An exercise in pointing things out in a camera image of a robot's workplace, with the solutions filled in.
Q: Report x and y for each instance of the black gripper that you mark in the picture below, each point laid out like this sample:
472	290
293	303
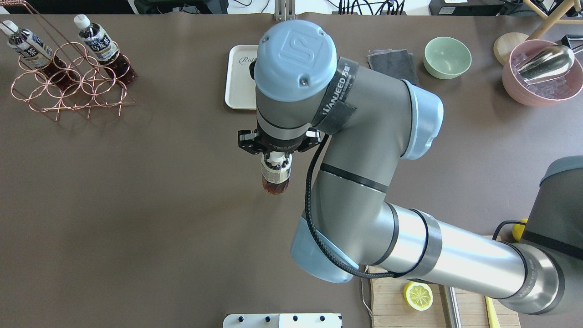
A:
281	146

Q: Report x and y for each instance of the tea bottle white cap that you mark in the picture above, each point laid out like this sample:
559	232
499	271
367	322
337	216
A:
275	171

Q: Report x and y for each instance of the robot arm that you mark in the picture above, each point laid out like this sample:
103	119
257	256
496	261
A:
464	187

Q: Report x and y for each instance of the cream serving tray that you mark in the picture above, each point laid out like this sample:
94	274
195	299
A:
240	88

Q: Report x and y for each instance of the grey folded cloth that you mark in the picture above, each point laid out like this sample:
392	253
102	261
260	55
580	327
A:
394	63

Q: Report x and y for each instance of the green bowl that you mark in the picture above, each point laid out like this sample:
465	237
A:
446	58

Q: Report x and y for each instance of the wooden cutting board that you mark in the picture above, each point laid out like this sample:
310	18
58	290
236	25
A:
390	310

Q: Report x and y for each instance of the lemon half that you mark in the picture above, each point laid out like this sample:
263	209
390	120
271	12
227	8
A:
418	296

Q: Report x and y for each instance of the steel muddler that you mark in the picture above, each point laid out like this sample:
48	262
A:
450	307

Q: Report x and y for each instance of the wooden mug tree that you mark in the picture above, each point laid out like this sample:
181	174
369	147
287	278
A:
504	44

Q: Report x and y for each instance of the yellow lemon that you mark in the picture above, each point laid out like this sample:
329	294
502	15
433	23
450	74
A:
518	228

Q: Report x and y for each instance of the yellow plastic knife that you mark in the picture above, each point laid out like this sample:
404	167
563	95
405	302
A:
491	313

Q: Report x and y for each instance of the clear ice cubes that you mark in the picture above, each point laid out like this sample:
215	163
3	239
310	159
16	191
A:
551	89

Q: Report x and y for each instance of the steel ice scoop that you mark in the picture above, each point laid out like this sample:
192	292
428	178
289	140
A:
549	64

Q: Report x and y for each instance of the pink bowl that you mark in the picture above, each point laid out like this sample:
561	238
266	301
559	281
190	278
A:
520	94

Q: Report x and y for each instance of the aluminium frame post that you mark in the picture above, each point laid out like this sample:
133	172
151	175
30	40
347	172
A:
284	10

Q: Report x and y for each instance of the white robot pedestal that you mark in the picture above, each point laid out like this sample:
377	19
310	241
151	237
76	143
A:
284	320

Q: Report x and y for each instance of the copper wire bottle rack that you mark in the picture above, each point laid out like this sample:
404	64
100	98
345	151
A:
94	88

